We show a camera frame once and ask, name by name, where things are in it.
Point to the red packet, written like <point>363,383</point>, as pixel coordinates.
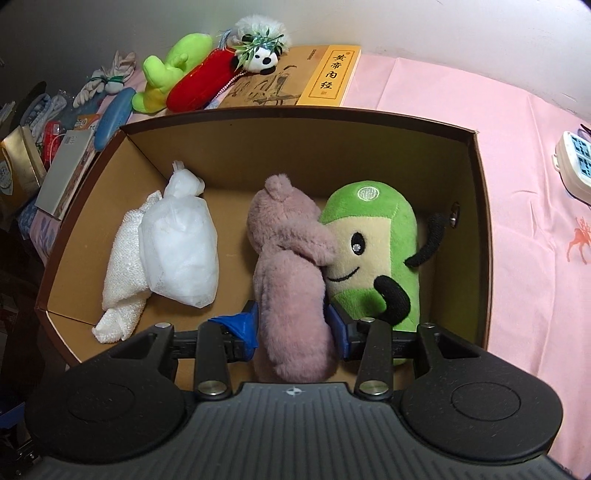
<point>51,141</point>

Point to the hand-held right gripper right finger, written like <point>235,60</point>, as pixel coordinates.
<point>337,330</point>

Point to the white towel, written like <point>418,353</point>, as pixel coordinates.
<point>122,267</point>

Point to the yellow book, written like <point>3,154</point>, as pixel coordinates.
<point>332,69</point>

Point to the gold paper bag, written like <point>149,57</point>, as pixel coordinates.
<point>18,166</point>

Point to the green frog plush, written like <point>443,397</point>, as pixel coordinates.
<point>171,60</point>

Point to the blue glasses case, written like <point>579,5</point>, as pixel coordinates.
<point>113,115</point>

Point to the white power strip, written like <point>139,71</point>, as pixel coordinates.
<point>577,161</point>

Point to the grey flat box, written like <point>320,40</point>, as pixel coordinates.
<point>62,170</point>

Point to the red plush toy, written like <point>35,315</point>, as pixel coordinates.
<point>194,87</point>

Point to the brown teddy plush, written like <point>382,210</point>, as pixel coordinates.
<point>291,277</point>

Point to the white plastic bag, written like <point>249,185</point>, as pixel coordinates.
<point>180,249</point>

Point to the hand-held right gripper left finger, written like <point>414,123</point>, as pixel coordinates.
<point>244,327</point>

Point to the green smiling plush toy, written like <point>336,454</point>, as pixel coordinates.
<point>369,235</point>

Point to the blue white striped cloth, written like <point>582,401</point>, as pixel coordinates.
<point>41,110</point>

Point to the orange printed packet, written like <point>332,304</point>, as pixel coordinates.
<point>87,122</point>

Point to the brown cardboard box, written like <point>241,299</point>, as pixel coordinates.
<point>286,152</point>

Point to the white panda plush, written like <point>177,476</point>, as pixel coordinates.
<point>263,57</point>

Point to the knotted white gloves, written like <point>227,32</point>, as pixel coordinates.
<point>104,78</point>

